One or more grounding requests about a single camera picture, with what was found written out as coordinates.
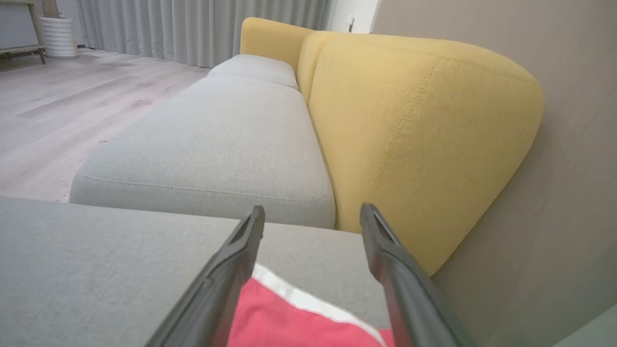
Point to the long grey seat cushion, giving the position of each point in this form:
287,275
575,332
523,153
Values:
217,144

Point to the narrow yellow backrest cushion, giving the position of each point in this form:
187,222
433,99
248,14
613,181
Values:
311,62

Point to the wide grey sofa seat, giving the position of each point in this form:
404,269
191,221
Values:
96,270

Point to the white ribbed plant pot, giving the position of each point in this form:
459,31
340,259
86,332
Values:
59,37

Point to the grey pleated curtain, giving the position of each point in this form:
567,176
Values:
289,10
154,26

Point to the large yellow backrest cushion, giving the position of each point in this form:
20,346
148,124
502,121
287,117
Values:
424,135

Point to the low grey tv cabinet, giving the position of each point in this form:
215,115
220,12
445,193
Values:
17,26

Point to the small grey seat cushion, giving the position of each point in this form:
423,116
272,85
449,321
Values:
260,70

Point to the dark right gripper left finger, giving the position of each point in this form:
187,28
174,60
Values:
217,289

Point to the yellow sofa armrest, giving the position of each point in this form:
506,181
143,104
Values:
272,41

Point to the red white basketball jersey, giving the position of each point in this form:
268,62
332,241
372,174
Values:
299,323

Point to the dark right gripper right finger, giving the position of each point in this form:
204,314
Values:
409,299

